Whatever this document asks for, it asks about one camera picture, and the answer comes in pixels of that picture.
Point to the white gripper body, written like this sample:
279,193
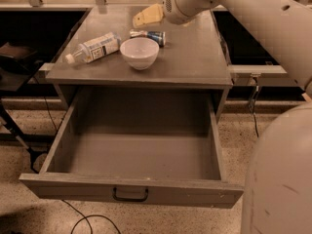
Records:
175,10

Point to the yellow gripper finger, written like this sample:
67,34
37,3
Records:
151,14

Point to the blue silver redbull can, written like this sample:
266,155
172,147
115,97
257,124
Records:
158,36

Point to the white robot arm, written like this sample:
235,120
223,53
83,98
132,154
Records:
278,186

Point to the grey drawer cabinet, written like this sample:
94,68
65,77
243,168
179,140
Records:
192,57

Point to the open grey top drawer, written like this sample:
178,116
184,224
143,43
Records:
165,141

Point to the white ceramic bowl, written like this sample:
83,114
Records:
139,53

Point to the clear plastic water bottle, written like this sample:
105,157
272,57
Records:
94,49

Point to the black stand at left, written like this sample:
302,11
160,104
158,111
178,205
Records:
18,64

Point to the black drawer handle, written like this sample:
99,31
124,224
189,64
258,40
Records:
130,195

